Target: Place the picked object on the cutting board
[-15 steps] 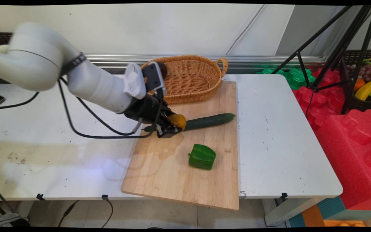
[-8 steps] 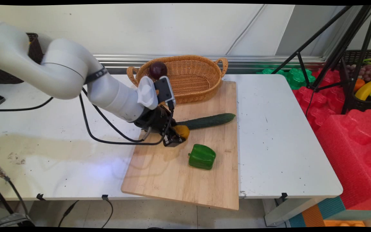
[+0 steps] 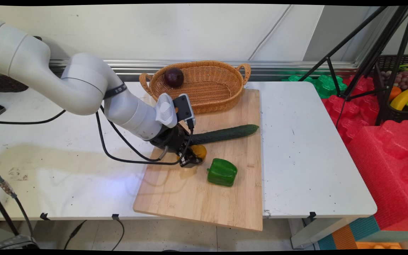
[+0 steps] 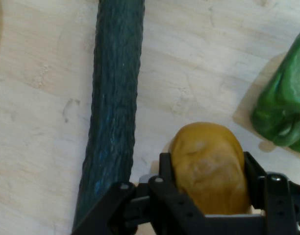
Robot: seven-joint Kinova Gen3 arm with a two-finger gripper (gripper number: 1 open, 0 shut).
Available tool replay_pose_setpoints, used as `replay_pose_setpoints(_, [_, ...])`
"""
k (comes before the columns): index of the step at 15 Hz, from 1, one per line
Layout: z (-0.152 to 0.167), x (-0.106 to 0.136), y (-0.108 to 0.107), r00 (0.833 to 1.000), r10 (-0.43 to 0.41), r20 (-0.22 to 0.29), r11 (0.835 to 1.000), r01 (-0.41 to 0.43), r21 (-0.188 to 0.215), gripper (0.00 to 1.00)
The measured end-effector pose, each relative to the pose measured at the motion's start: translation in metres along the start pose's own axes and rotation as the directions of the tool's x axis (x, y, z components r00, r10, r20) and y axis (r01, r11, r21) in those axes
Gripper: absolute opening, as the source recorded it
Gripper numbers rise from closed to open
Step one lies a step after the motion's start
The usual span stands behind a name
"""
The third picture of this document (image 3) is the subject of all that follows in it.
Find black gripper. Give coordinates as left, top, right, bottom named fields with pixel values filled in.
left=149, top=124, right=204, bottom=168

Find yellow-brown potato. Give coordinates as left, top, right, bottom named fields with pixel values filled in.
left=190, top=144, right=208, bottom=160

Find green bell pepper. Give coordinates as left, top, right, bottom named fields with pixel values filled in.
left=207, top=158, right=238, bottom=187

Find wooden cutting board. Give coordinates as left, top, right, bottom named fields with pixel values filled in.
left=133, top=89, right=263, bottom=231

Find dark green cucumber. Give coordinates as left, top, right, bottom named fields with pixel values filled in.
left=190, top=124, right=260, bottom=145

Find dark purple onion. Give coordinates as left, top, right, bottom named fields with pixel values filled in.
left=164, top=67, right=185, bottom=89

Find white table leg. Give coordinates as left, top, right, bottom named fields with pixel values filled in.
left=290, top=217, right=357, bottom=249

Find green foam block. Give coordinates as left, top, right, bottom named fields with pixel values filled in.
left=282, top=74, right=348, bottom=99

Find small red foam block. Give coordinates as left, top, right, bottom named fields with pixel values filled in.
left=322, top=75, right=380, bottom=145

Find teal orange foam mat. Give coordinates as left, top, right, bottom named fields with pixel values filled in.
left=317, top=215, right=391, bottom=250

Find dark brown wicker basket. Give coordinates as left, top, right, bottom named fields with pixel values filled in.
left=0, top=69, right=30, bottom=94

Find grey black base device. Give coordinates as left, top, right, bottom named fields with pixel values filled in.
left=0, top=234, right=40, bottom=250

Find black tripod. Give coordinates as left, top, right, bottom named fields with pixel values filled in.
left=298, top=5, right=408, bottom=127

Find large red foam block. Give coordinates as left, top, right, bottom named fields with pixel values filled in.
left=346, top=120, right=408, bottom=232

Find black plastic fruit basket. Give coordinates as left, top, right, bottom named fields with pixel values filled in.
left=374, top=54, right=408, bottom=125

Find orange foam piece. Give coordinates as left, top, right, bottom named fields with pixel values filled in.
left=356, top=242, right=402, bottom=250

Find orange fruit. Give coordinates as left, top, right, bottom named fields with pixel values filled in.
left=388, top=86, right=402, bottom=103

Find yellow banana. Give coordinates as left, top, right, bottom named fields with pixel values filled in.
left=390, top=86, right=408, bottom=111

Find purple grapes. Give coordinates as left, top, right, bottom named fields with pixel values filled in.
left=380, top=70, right=408, bottom=91

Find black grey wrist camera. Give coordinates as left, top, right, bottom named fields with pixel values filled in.
left=172, top=93, right=196, bottom=129

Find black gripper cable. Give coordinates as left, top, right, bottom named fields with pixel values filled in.
left=107, top=119, right=168, bottom=162

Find tan wicker basket with handles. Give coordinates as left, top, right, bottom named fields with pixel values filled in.
left=139, top=60, right=251, bottom=115

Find thin black hanging cable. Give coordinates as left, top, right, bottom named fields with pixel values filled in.
left=111, top=217, right=125, bottom=251
left=64, top=220, right=88, bottom=250

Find metal window rail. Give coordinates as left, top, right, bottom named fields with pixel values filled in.
left=48, top=59, right=361, bottom=82

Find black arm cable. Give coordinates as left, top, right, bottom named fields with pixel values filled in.
left=0, top=109, right=67, bottom=125

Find black cable with metal connector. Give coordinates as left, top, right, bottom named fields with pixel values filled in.
left=0, top=166, right=35, bottom=238

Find thick black cable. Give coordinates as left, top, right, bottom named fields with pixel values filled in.
left=0, top=184, right=20, bottom=237

